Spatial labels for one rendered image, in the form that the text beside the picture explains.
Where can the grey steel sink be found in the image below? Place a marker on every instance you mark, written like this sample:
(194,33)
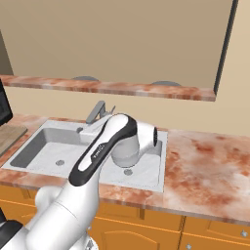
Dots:
(45,153)

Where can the grey sink faucet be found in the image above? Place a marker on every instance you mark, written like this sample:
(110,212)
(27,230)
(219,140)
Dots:
(95,112)

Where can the orange panel under sink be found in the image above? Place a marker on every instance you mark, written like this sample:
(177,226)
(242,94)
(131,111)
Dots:
(120,210)

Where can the wooden cutting board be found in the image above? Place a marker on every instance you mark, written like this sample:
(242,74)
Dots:
(8,135)

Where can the orange drawer front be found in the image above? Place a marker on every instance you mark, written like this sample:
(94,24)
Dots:
(221,229)

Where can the silver round knob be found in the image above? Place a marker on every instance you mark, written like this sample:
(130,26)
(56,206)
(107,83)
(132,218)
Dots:
(188,246)
(243,233)

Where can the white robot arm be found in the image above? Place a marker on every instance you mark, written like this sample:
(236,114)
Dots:
(74,208)

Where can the orange cupboard door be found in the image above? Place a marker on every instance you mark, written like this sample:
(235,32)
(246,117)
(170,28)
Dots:
(218,244)
(14,211)
(136,234)

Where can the grey round stool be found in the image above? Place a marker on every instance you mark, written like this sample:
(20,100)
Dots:
(166,83)
(85,78)

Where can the black window frame post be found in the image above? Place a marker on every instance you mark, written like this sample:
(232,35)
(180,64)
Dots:
(224,49)

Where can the black appliance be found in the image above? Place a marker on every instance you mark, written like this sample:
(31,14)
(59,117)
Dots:
(4,107)

